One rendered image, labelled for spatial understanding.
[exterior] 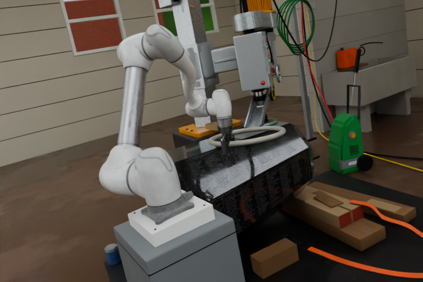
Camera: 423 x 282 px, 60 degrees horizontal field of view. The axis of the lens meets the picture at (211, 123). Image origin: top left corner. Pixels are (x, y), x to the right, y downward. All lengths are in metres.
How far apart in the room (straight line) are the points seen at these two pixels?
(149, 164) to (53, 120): 6.99
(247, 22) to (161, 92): 6.50
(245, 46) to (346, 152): 1.70
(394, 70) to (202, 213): 4.54
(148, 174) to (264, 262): 1.25
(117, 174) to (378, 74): 4.34
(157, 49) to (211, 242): 0.87
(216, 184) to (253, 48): 1.06
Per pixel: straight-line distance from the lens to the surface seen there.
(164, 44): 1.69
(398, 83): 5.81
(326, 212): 2.85
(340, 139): 3.90
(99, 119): 8.60
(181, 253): 1.48
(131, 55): 1.77
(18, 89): 8.32
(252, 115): 2.75
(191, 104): 2.09
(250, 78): 2.80
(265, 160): 2.58
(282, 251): 2.56
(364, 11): 6.35
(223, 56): 3.41
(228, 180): 2.40
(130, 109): 1.70
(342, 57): 5.61
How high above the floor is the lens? 1.49
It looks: 11 degrees down
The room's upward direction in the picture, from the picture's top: 11 degrees counter-clockwise
